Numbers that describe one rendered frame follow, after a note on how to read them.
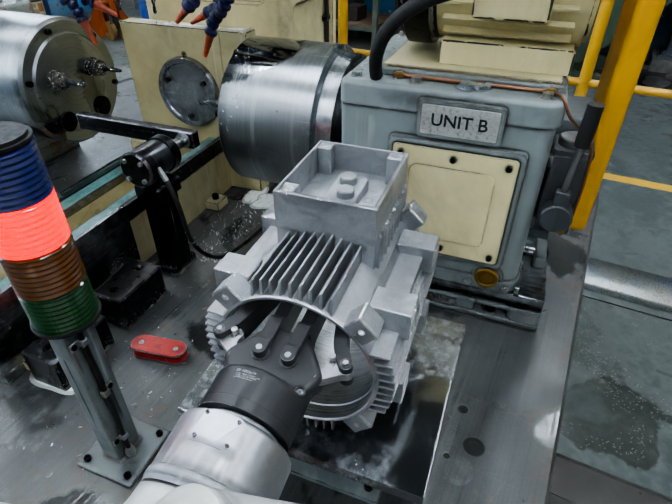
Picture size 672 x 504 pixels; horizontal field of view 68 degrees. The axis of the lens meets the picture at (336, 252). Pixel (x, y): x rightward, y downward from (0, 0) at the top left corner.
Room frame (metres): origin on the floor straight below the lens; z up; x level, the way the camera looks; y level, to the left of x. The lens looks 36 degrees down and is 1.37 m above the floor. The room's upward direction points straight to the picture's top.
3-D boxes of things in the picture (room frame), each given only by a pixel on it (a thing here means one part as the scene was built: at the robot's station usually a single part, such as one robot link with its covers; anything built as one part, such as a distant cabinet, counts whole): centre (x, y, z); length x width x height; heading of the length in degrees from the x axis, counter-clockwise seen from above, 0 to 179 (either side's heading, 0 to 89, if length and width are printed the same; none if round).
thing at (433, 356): (0.39, 0.00, 0.86); 0.27 x 0.24 x 0.12; 69
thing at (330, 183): (0.44, -0.01, 1.11); 0.12 x 0.11 x 0.07; 160
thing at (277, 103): (0.85, 0.04, 1.04); 0.41 x 0.25 x 0.25; 69
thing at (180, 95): (1.05, 0.32, 1.02); 0.15 x 0.02 x 0.15; 69
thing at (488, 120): (0.75, -0.21, 0.99); 0.35 x 0.31 x 0.37; 69
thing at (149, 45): (1.11, 0.29, 0.97); 0.30 x 0.11 x 0.34; 69
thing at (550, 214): (0.60, -0.30, 1.07); 0.08 x 0.07 x 0.20; 159
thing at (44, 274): (0.35, 0.26, 1.10); 0.06 x 0.06 x 0.04
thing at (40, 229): (0.35, 0.26, 1.14); 0.06 x 0.06 x 0.04
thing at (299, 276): (0.40, 0.00, 1.02); 0.20 x 0.19 x 0.19; 160
